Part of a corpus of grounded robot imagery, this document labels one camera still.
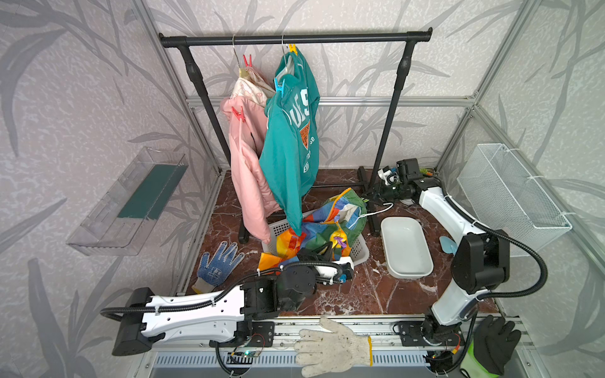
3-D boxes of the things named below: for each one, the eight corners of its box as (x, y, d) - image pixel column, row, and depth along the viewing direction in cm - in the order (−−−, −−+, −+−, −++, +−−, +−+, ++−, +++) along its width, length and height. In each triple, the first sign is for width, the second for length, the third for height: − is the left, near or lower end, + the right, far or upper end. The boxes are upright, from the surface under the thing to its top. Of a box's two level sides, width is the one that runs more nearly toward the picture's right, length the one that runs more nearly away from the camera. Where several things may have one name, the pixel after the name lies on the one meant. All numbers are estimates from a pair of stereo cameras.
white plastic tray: (387, 280, 87) (391, 274, 82) (376, 225, 102) (380, 216, 97) (431, 280, 87) (438, 274, 82) (414, 225, 102) (419, 216, 97)
